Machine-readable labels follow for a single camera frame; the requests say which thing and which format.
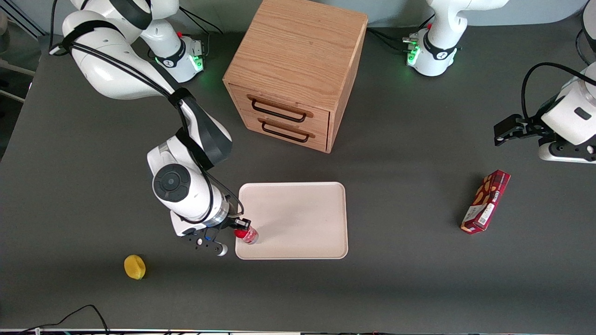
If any black looped cable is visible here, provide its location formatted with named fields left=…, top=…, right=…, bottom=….
left=576, top=28, right=596, bottom=66

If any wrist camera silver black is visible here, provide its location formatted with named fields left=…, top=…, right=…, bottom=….
left=181, top=230, right=229, bottom=257
left=538, top=140, right=596, bottom=164

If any wooden drawer front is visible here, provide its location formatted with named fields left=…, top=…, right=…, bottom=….
left=227, top=84, right=331, bottom=136
left=238, top=109, right=330, bottom=153

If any black cable on table edge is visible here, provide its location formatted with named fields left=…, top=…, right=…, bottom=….
left=19, top=304, right=110, bottom=335

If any black arm base cable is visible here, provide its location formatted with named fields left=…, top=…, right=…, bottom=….
left=178, top=7, right=224, bottom=57
left=367, top=27, right=413, bottom=53

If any wooden drawer cabinet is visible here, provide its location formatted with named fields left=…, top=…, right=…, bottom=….
left=223, top=0, right=369, bottom=154

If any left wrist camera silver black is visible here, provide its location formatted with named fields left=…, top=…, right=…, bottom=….
left=538, top=140, right=596, bottom=164

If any black metal drawer handle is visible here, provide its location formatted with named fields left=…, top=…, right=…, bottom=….
left=251, top=98, right=309, bottom=124
left=261, top=120, right=311, bottom=143

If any yellow lemon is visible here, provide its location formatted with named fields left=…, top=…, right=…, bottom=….
left=124, top=254, right=146, bottom=281

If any black arm wrist cable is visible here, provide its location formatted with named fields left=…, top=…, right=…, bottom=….
left=521, top=62, right=588, bottom=120
left=49, top=0, right=245, bottom=225

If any black right arm wrist cable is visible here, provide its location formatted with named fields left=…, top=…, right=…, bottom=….
left=49, top=0, right=245, bottom=225

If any black left arm base cable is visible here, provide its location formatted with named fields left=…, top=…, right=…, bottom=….
left=367, top=27, right=413, bottom=53

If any black left arm wrist cable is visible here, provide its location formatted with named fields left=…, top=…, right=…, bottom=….
left=521, top=62, right=588, bottom=120

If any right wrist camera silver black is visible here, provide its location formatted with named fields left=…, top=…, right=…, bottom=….
left=181, top=230, right=229, bottom=257

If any black right arm base cable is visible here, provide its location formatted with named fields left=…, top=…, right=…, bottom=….
left=178, top=7, right=224, bottom=57

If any cream plastic tray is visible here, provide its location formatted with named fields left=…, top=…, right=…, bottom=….
left=235, top=182, right=349, bottom=260

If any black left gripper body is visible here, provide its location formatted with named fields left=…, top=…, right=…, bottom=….
left=521, top=116, right=557, bottom=140

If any red coke bottle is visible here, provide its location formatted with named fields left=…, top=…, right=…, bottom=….
left=234, top=226, right=259, bottom=245

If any red snack box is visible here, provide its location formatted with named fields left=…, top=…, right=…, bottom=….
left=461, top=169, right=511, bottom=235

